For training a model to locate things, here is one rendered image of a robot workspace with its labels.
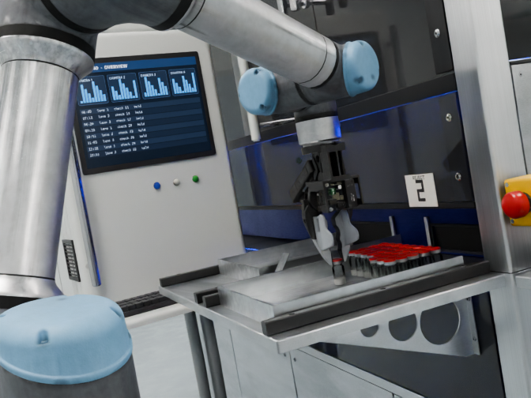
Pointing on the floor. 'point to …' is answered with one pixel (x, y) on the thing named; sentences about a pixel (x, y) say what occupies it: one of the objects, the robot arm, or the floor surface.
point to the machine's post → (495, 172)
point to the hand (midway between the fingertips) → (334, 255)
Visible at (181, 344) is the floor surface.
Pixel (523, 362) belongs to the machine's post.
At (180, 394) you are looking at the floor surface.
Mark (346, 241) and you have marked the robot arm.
